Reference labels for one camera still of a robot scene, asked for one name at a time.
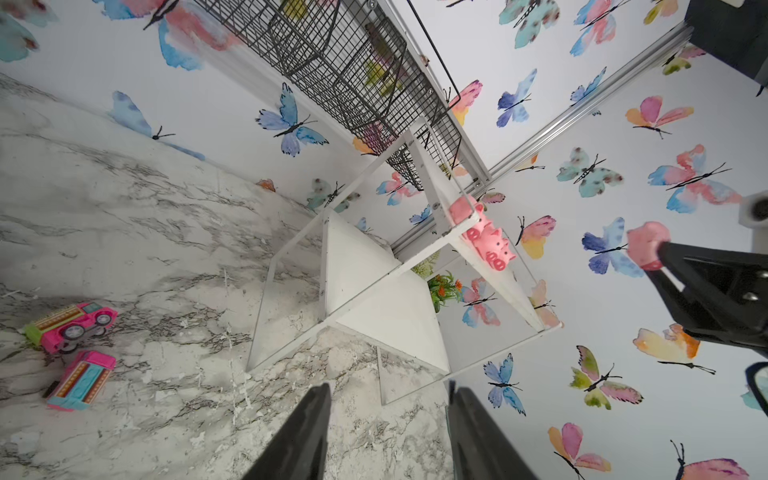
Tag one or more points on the pink toy car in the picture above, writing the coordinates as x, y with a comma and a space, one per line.
63, 330

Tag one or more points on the pink pig toy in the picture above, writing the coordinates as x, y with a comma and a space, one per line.
494, 248
463, 208
480, 231
644, 243

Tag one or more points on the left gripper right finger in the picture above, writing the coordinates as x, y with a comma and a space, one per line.
480, 450

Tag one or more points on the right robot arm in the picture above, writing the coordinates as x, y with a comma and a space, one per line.
734, 32

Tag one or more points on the pink teal toy bus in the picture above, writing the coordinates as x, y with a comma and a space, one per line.
82, 382

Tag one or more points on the black wire wall basket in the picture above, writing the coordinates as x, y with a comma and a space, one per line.
351, 59

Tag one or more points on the white two-tier shelf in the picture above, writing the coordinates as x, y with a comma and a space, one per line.
374, 295

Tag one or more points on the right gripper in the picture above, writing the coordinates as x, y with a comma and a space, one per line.
730, 299

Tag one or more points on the potted plant with flowers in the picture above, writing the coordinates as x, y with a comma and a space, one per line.
442, 286

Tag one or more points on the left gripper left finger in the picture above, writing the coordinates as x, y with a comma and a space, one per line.
298, 450

